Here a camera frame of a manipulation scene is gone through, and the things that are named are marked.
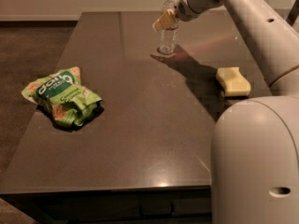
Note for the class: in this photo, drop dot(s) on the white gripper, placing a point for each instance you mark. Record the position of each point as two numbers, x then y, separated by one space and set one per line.
186 6

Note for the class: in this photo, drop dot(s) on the clear plastic water bottle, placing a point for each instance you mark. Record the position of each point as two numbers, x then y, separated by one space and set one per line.
168 37

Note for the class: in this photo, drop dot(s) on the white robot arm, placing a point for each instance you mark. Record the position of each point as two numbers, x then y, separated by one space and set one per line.
255 146

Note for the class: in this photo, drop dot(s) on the yellow sponge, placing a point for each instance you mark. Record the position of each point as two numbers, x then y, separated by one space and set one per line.
233 82

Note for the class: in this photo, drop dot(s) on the green snack bag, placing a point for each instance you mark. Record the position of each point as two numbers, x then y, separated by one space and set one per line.
64 97

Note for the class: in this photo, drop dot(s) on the dark drawer handle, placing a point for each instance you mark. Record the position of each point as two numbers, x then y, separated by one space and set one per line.
156 209

